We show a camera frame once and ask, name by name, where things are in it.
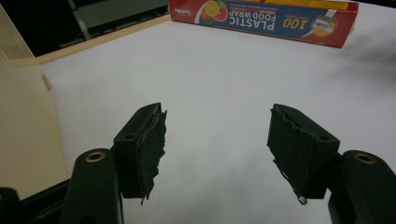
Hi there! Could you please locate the cream ribbed plastic panel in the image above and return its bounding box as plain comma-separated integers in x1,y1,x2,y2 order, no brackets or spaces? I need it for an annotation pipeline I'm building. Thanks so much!
0,4,70,200

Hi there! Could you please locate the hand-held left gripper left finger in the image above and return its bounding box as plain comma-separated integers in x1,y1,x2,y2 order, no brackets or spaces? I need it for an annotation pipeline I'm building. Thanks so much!
59,102,168,224

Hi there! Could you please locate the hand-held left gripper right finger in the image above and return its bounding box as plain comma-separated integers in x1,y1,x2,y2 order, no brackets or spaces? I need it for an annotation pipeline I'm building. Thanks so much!
266,104,396,224

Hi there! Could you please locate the red blue food wrap box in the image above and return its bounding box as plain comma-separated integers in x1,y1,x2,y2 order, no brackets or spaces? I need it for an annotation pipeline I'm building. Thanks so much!
167,0,360,49

